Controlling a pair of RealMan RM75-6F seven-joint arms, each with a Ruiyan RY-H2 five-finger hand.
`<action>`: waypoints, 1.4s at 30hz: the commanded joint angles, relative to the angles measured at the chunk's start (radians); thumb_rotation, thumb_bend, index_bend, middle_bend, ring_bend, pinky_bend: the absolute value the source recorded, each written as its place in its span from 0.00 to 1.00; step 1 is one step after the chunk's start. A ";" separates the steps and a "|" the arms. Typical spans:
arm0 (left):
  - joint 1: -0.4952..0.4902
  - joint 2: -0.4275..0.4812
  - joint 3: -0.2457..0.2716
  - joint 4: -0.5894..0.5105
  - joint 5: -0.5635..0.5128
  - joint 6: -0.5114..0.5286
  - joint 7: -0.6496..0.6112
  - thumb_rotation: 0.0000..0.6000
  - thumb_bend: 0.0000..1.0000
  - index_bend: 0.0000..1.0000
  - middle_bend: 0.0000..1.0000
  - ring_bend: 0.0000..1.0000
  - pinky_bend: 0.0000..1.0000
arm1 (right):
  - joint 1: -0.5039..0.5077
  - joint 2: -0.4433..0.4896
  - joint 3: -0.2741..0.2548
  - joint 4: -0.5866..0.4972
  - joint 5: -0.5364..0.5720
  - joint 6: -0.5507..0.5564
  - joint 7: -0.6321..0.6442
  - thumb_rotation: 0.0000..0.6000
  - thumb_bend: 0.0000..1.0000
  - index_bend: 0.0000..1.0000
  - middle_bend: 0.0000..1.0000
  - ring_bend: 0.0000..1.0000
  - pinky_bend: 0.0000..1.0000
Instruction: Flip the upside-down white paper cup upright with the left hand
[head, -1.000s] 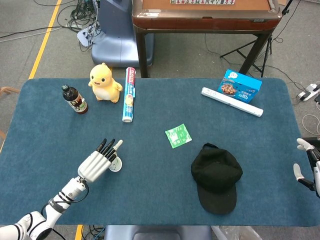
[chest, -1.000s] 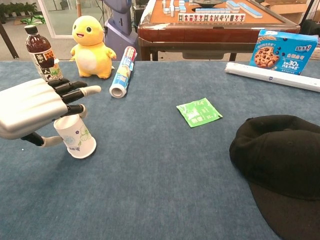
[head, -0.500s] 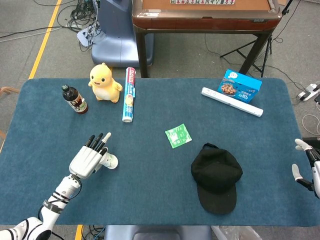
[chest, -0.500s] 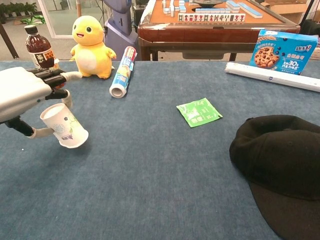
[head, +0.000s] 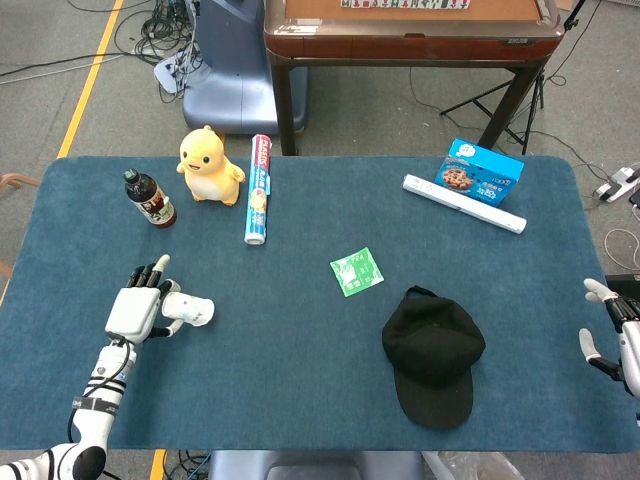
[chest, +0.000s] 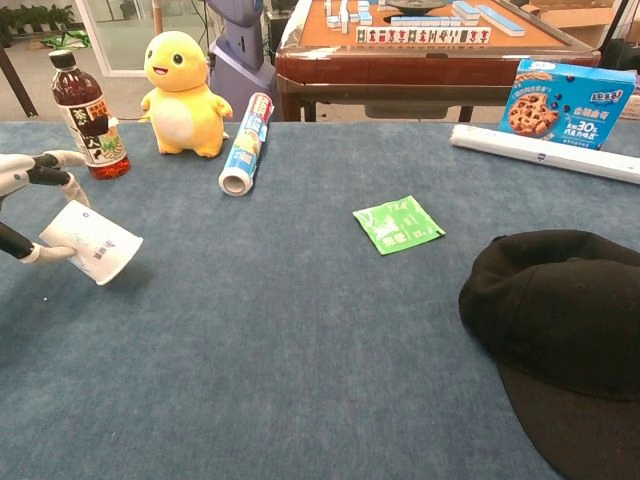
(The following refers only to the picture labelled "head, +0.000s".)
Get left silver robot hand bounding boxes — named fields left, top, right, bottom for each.
left=104, top=253, right=185, bottom=346

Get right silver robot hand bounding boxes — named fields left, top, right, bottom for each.
left=578, top=278, right=640, bottom=399

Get white paper cup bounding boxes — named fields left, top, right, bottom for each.
left=162, top=293, right=216, bottom=329

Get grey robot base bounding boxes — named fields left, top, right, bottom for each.
left=207, top=449, right=424, bottom=480

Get black case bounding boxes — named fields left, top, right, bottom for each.
left=605, top=273, right=640, bottom=306

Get dark tea bottle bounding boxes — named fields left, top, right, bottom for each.
left=123, top=168, right=178, bottom=230

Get yellow plush dinosaur toy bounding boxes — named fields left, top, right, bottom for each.
left=175, top=124, right=247, bottom=207

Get white power strip with plugs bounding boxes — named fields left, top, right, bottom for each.
left=593, top=167, right=640, bottom=204

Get cling film roll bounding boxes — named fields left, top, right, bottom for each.
left=243, top=133, right=274, bottom=246

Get blue felt table mat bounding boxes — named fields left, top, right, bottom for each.
left=0, top=155, right=640, bottom=454

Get black baseball cap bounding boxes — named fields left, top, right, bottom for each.
left=381, top=285, right=487, bottom=430

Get clear plastic bag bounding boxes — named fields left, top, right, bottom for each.
left=422, top=451, right=526, bottom=480

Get long white box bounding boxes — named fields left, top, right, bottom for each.
left=402, top=173, right=528, bottom=235

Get blue cookie box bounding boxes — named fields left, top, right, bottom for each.
left=433, top=138, right=525, bottom=208

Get green sachet packet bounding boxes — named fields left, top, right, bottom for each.
left=329, top=246, right=385, bottom=299

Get black tripod stand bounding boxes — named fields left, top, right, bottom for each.
left=439, top=0, right=589, bottom=155

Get brown mahjong table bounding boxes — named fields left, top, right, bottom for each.
left=263, top=0, right=566, bottom=156

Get row of face-up mahjong tiles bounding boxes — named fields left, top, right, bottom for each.
left=340, top=0, right=471, bottom=10

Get thin white cable loop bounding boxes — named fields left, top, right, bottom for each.
left=603, top=228, right=640, bottom=273

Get white power strip under cables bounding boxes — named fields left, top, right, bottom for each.
left=153, top=55, right=189, bottom=95

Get blue-grey machine pedestal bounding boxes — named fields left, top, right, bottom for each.
left=182, top=0, right=309, bottom=135

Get long black floor cable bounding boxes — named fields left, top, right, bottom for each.
left=0, top=49, right=134, bottom=80

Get tangled black cable bundle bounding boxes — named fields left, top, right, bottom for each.
left=114, top=0, right=201, bottom=104

